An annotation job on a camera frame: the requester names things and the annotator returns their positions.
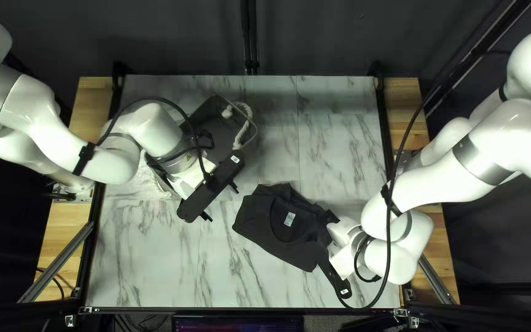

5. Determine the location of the grey fabric basket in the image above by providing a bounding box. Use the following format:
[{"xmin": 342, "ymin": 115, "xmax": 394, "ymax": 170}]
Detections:
[{"xmin": 145, "ymin": 94, "xmax": 259, "ymax": 200}]

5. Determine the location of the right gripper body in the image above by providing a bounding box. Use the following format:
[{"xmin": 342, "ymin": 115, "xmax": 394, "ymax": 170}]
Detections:
[{"xmin": 328, "ymin": 217, "xmax": 368, "ymax": 280}]

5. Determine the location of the black sweatshirt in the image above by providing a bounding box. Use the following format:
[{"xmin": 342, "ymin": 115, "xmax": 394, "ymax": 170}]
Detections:
[{"xmin": 232, "ymin": 183, "xmax": 341, "ymax": 273}]

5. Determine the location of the black cable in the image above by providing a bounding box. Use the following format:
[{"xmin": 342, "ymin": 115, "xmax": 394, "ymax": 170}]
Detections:
[
  {"xmin": 35, "ymin": 267, "xmax": 66, "ymax": 301},
  {"xmin": 102, "ymin": 97, "xmax": 215, "ymax": 185},
  {"xmin": 337, "ymin": 48, "xmax": 517, "ymax": 310}
]

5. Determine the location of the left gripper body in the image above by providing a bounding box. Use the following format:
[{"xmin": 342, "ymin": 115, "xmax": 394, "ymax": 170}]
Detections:
[{"xmin": 166, "ymin": 158, "xmax": 218, "ymax": 200}]

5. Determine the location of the black frame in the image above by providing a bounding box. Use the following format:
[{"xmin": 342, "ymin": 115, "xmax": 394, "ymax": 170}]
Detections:
[{"xmin": 17, "ymin": 0, "xmax": 531, "ymax": 332}]

